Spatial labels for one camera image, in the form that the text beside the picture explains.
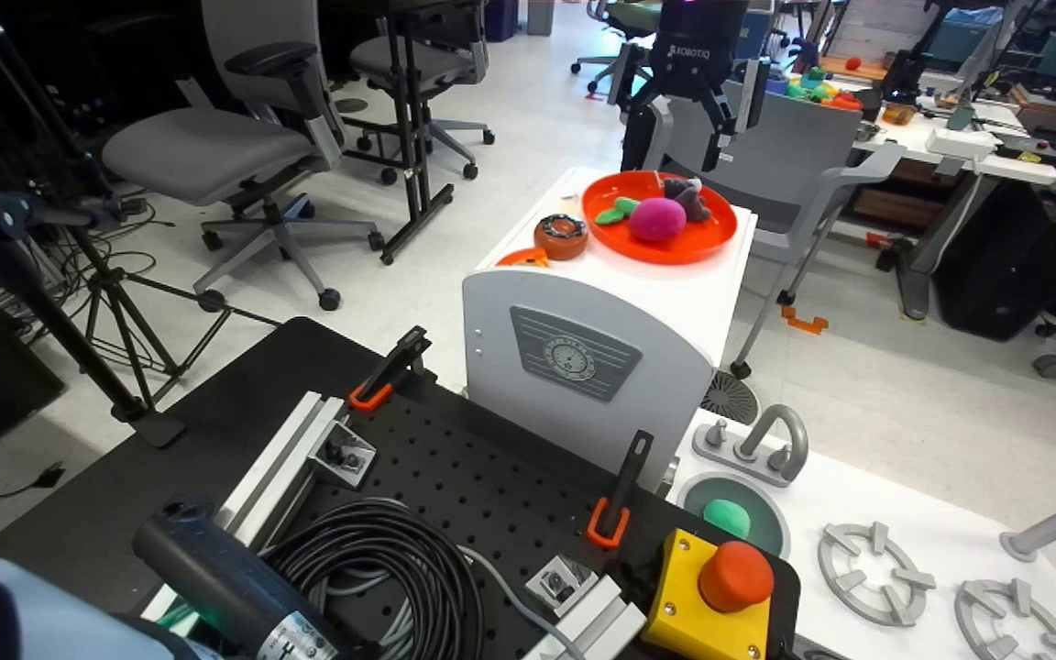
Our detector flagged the black perforated breadboard table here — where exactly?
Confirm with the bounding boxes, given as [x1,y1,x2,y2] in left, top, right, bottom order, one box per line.
[0,318,694,660]

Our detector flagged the orange black clamp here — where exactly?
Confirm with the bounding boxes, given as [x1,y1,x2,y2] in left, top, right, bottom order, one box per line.
[587,428,653,555]
[348,325,428,414]

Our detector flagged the dark grey plush toy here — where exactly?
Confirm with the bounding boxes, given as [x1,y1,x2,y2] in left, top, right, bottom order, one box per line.
[665,176,713,225]

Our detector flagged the aluminium extrusion rail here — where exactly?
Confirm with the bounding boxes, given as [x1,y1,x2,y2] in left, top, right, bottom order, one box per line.
[215,391,379,548]

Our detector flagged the brown toy donut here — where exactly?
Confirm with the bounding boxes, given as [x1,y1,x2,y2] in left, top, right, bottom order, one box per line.
[537,216,587,259]

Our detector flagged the right orange black clamp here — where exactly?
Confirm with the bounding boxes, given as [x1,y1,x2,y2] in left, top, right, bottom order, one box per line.
[587,428,653,555]

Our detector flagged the purple plush toy green leaves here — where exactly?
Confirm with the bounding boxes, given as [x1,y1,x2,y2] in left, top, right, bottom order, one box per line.
[593,198,686,247]

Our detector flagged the left orange black clamp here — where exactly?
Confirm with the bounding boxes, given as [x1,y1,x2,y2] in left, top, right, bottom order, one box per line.
[348,325,428,414]

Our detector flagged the black camera tripod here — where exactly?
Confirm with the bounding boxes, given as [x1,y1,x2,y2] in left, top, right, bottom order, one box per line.
[0,0,287,425]

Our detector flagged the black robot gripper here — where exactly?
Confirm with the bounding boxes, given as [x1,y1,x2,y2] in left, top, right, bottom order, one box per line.
[620,0,749,174]

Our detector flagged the white toy stove sink top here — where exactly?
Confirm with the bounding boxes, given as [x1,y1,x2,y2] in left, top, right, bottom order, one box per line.
[671,410,1056,660]

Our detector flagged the coiled black cable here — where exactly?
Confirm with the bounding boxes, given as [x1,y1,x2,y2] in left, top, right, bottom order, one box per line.
[263,496,484,660]

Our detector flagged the orange toy pizza slice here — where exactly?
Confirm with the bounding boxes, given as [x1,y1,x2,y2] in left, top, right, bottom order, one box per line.
[500,251,551,268]

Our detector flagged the yellow emergency stop button box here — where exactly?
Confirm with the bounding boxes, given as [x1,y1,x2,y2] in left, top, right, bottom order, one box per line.
[642,527,772,660]

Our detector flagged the grey mesh office chair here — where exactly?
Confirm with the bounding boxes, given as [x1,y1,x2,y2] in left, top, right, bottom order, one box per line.
[101,0,384,312]

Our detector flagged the grey plastic chair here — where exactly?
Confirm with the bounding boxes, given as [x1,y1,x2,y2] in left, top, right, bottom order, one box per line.
[660,58,901,383]

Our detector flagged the white toy kitchen cabinet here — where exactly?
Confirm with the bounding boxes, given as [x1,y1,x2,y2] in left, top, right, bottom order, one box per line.
[463,170,757,490]

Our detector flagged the grey toy faucet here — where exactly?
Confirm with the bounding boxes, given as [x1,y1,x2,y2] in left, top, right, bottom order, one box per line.
[694,405,809,487]

